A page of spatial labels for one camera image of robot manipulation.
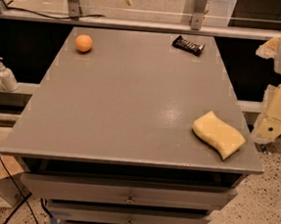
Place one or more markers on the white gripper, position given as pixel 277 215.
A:
pixel 269 128

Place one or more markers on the black rxbar chocolate bar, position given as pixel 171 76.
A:
pixel 185 45

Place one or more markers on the yellow sponge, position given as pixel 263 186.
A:
pixel 218 134

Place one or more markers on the grey drawer cabinet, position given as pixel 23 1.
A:
pixel 108 136

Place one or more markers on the orange fruit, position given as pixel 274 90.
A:
pixel 83 43

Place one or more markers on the white pump bottle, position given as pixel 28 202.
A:
pixel 7 79

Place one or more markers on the right metal frame bracket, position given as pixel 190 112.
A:
pixel 198 14

